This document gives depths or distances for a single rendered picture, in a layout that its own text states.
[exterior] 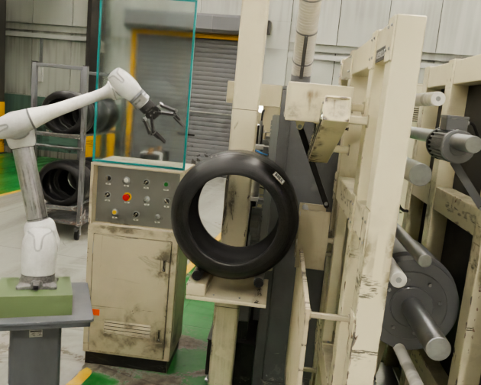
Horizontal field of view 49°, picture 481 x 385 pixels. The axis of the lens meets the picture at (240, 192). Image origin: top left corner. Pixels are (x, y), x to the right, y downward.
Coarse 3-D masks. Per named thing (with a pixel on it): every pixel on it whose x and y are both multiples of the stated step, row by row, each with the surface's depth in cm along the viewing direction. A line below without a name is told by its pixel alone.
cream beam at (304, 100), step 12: (288, 84) 216; (300, 84) 197; (312, 84) 197; (324, 84) 197; (288, 96) 198; (300, 96) 198; (312, 96) 198; (324, 96) 197; (348, 96) 197; (288, 108) 199; (300, 108) 199; (312, 108) 198; (300, 120) 199; (312, 120) 199
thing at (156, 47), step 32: (128, 0) 295; (160, 0) 293; (192, 0) 291; (128, 32) 297; (160, 32) 296; (192, 32) 295; (128, 64) 300; (160, 64) 299; (192, 64) 298; (160, 96) 302; (96, 128) 308; (128, 128) 306; (160, 128) 305; (96, 160) 310; (128, 160) 309; (160, 160) 308
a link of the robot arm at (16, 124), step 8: (8, 112) 251; (16, 112) 245; (24, 112) 245; (0, 120) 243; (8, 120) 243; (16, 120) 243; (24, 120) 244; (0, 128) 243; (8, 128) 243; (16, 128) 244; (24, 128) 246; (32, 128) 248; (0, 136) 245; (8, 136) 246; (16, 136) 250
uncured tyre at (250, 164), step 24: (192, 168) 234; (216, 168) 228; (240, 168) 227; (264, 168) 228; (192, 192) 230; (288, 192) 229; (192, 216) 260; (288, 216) 229; (192, 240) 234; (216, 240) 263; (264, 240) 260; (288, 240) 232; (216, 264) 234; (240, 264) 233; (264, 264) 233
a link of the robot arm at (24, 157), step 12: (12, 144) 259; (24, 144) 260; (24, 156) 261; (24, 168) 262; (36, 168) 266; (24, 180) 263; (36, 180) 265; (24, 192) 264; (36, 192) 265; (24, 204) 266; (36, 204) 265; (36, 216) 266; (24, 228) 266
